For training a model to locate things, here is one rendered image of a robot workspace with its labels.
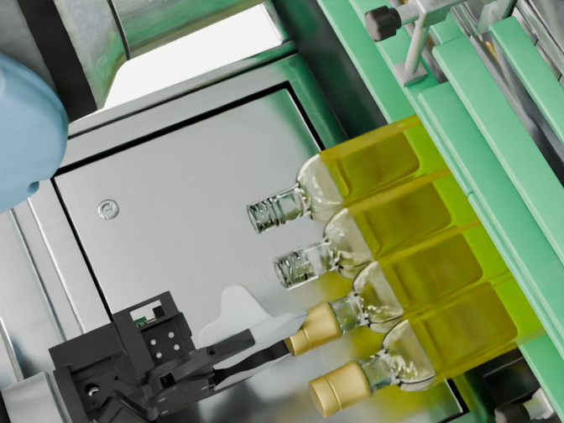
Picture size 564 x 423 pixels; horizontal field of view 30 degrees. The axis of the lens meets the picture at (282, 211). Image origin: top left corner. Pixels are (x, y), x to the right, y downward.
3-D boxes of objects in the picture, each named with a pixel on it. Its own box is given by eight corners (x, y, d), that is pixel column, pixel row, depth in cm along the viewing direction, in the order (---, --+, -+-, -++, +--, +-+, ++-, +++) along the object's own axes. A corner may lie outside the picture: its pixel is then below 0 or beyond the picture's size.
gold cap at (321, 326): (321, 309, 94) (277, 328, 93) (325, 295, 91) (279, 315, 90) (339, 343, 93) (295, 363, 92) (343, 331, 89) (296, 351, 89)
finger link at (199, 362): (245, 323, 85) (148, 373, 85) (253, 339, 84) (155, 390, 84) (256, 336, 89) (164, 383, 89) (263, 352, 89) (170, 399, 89)
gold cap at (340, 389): (364, 369, 88) (317, 391, 87) (375, 404, 89) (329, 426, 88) (348, 353, 91) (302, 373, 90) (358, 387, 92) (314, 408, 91)
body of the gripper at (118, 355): (176, 285, 88) (39, 342, 86) (218, 375, 85) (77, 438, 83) (180, 315, 95) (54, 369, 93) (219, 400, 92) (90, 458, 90)
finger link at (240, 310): (278, 254, 88) (180, 305, 88) (309, 315, 86) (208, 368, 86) (284, 265, 91) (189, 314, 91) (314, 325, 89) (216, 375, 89)
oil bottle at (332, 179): (479, 109, 105) (284, 188, 100) (492, 79, 99) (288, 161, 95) (508, 155, 103) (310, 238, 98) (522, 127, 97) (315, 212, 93)
